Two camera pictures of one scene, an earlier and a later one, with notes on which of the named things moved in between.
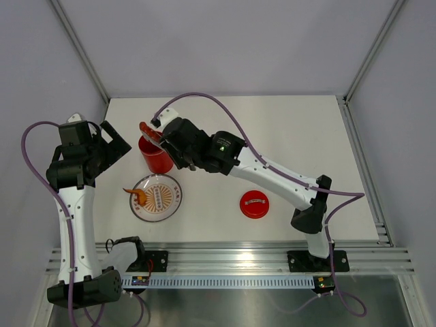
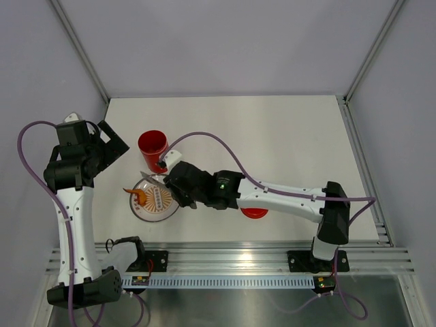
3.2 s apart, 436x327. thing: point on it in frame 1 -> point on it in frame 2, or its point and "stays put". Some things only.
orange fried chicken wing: [141, 195] stays put
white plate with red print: [164, 197] stays put
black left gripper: [115, 148] stays put
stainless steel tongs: [158, 144] -> [159, 178]
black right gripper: [170, 151] -> [182, 201]
